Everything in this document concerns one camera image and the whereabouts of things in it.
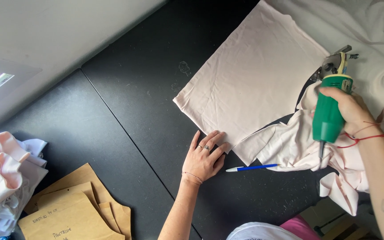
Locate person's left hand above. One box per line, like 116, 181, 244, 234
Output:
182, 130, 229, 182

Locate person's right hand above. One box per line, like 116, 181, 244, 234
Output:
319, 87, 380, 138

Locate green electric rotary fabric cutter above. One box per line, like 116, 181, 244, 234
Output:
310, 45, 360, 161

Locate blue pen with white cap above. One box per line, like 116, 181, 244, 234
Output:
225, 163, 278, 173

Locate pile of pink fabric scraps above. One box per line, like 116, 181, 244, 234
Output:
232, 81, 372, 217

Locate large crumpled pale fabric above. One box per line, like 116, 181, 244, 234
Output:
265, 0, 384, 164

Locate person's white shirt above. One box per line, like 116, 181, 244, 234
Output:
226, 222, 305, 240

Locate flat pale pink fabric sheet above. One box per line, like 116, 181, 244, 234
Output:
173, 0, 331, 154

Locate wooden stool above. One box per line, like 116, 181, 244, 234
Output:
300, 196, 381, 240

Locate person's pink trousers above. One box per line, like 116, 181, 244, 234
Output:
280, 215, 323, 240

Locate brown paper pattern with writing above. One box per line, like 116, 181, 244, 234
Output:
18, 191, 126, 240

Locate heap of white pink garments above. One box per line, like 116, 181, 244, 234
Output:
0, 128, 49, 238

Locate thin pink wrist bracelet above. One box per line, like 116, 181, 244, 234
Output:
182, 171, 203, 185

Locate red string bracelet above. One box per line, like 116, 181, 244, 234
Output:
337, 121, 384, 149

